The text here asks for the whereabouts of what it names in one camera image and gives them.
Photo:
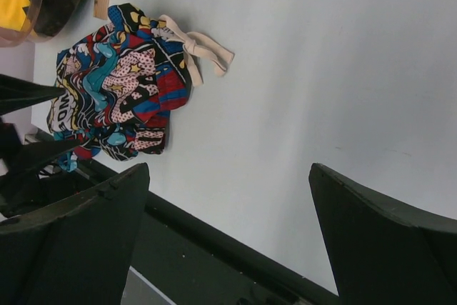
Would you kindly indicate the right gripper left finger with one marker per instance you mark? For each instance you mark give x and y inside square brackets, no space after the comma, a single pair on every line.
[75,233]

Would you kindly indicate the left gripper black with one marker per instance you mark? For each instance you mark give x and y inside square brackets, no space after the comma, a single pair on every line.
[21,188]

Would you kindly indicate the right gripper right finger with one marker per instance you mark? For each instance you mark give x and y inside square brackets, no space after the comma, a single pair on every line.
[382,250]

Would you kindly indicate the comic print shorts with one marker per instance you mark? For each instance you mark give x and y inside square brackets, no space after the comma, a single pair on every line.
[122,82]

